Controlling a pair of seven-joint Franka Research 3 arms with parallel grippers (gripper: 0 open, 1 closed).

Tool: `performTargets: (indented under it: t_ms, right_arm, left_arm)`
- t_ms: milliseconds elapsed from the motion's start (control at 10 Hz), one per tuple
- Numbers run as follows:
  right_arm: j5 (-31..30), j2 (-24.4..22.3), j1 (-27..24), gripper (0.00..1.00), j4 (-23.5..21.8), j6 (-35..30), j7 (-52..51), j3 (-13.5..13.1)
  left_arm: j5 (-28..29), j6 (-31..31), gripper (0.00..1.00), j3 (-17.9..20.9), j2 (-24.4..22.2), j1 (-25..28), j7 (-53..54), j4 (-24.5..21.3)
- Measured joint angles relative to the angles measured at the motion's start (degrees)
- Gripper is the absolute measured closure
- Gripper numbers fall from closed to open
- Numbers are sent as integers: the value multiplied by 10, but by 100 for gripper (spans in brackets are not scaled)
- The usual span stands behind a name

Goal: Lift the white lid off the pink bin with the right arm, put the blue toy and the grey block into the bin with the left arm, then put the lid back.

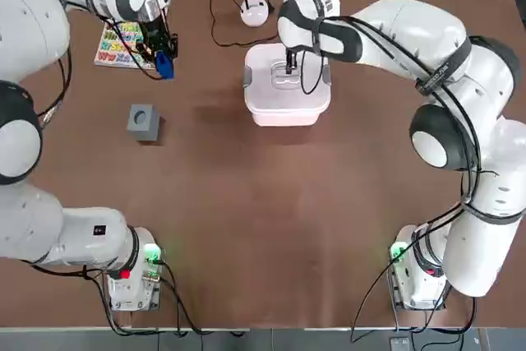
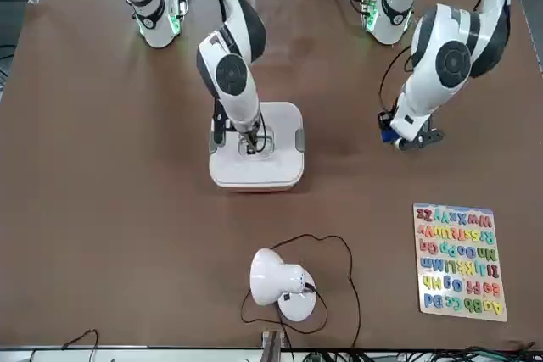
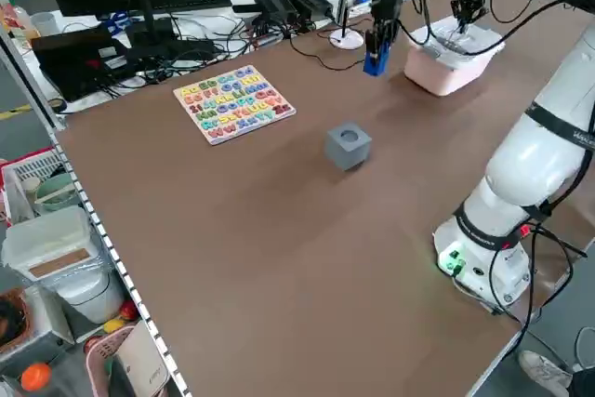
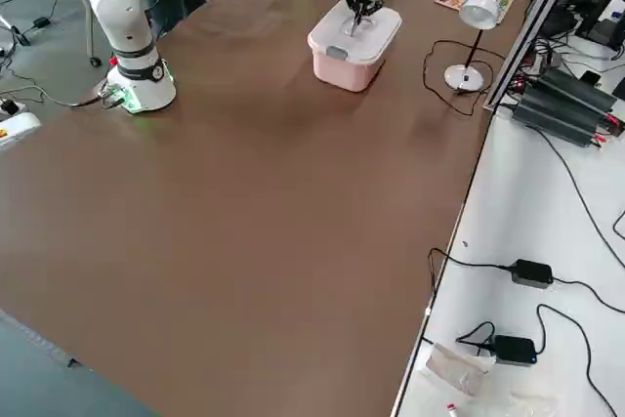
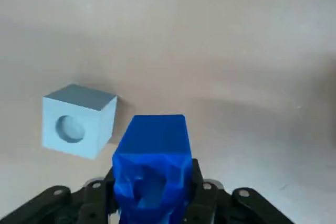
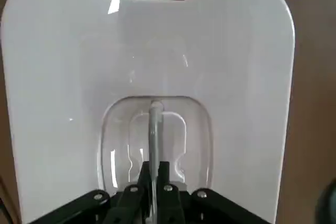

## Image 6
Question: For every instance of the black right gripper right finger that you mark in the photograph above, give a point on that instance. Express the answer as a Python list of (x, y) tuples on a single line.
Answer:
[(178, 205)]

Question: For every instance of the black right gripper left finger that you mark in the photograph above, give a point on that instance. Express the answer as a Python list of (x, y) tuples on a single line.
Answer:
[(131, 203)]

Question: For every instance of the white bin lid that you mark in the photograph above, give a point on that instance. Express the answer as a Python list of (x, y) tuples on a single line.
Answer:
[(65, 77)]

